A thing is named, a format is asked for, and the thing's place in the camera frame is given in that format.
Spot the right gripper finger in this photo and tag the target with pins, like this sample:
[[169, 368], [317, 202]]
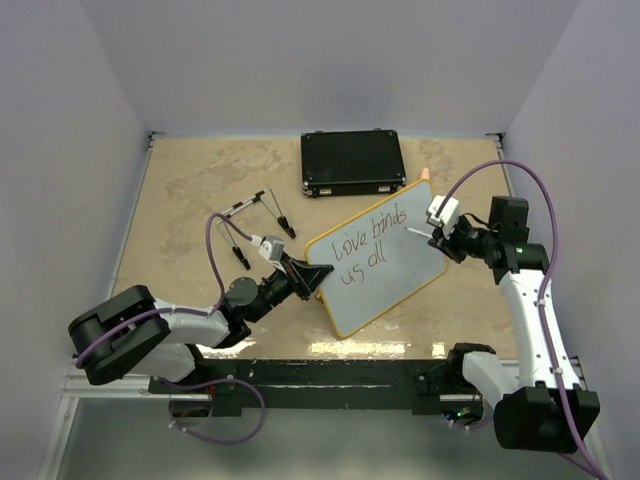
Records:
[[441, 234], [448, 249]]

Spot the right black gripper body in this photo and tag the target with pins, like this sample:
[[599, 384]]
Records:
[[469, 240]]

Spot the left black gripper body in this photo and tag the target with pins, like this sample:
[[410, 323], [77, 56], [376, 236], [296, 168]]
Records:
[[280, 286]]

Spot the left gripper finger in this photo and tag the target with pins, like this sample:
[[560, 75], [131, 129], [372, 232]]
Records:
[[311, 288], [303, 272]]

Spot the red white marker pen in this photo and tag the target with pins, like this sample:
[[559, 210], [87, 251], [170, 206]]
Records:
[[418, 232]]

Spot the yellow framed whiteboard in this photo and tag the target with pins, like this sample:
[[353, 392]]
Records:
[[377, 263]]

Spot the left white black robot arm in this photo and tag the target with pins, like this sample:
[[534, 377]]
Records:
[[137, 333]]

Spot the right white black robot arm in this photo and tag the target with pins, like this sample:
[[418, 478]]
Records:
[[543, 407]]

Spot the black hard case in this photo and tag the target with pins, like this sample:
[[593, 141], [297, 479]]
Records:
[[350, 163]]

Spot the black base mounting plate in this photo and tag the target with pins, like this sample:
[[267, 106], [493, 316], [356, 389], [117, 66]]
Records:
[[422, 387]]

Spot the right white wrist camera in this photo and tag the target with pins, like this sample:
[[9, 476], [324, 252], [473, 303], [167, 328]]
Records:
[[443, 213]]

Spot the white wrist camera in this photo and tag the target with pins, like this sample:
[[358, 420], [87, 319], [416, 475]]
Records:
[[443, 213], [269, 247]]

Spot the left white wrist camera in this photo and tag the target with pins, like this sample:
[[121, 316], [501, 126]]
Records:
[[269, 247]]

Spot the wire whiteboard stand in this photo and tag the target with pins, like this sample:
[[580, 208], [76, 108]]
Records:
[[259, 210]]

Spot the aluminium frame rails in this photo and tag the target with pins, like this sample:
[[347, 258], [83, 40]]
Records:
[[361, 269]]

